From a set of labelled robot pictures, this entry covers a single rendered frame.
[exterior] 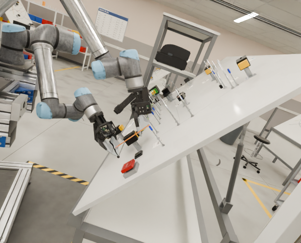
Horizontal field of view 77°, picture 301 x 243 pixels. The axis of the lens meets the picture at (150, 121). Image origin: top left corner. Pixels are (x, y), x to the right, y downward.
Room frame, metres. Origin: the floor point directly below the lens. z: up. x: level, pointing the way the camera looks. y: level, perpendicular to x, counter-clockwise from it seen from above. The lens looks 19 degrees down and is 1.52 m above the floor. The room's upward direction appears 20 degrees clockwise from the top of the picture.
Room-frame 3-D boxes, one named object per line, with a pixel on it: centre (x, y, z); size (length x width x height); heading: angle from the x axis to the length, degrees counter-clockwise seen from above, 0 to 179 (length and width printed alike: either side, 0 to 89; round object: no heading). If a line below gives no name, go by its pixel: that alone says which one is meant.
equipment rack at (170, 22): (2.07, -0.03, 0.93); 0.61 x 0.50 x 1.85; 1
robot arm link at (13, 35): (1.19, 0.99, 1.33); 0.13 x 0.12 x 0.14; 144
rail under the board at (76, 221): (1.13, 0.16, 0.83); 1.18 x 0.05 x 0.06; 1
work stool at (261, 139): (3.90, -2.31, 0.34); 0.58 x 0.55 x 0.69; 166
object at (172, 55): (1.96, 0.02, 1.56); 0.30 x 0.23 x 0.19; 93
